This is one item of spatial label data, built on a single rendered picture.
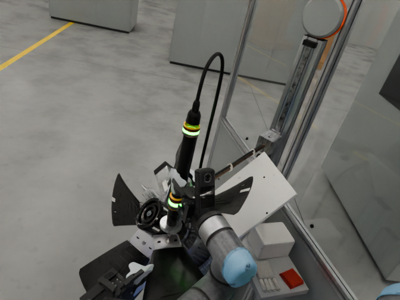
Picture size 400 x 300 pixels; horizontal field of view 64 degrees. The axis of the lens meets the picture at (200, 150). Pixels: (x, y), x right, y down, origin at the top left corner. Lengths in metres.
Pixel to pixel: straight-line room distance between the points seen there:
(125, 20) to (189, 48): 2.14
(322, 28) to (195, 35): 5.08
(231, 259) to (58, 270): 1.91
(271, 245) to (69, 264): 1.50
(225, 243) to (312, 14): 0.94
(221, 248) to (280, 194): 0.52
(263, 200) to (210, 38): 5.32
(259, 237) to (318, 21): 0.93
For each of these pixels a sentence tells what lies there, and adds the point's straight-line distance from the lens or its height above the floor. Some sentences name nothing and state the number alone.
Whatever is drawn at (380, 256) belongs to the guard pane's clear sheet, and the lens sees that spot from 1.35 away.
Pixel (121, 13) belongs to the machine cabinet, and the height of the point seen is 0.42.
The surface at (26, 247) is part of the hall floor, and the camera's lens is 2.68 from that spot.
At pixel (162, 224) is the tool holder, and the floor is 1.27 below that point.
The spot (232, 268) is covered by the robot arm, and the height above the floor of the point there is 1.47.
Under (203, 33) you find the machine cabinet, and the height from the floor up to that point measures 0.69.
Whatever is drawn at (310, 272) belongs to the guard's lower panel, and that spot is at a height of 0.89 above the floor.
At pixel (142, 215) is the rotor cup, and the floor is 1.20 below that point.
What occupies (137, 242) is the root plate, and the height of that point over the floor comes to 1.11.
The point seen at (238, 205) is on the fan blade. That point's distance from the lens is 0.93.
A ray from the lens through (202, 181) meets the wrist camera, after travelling 0.78.
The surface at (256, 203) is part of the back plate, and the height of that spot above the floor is 1.26.
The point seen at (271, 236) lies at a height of 0.97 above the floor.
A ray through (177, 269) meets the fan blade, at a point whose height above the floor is 1.19.
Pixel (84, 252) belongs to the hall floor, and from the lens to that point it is 2.60.
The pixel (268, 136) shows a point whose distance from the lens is 1.43.
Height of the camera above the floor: 2.01
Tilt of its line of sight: 32 degrees down
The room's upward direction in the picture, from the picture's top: 13 degrees clockwise
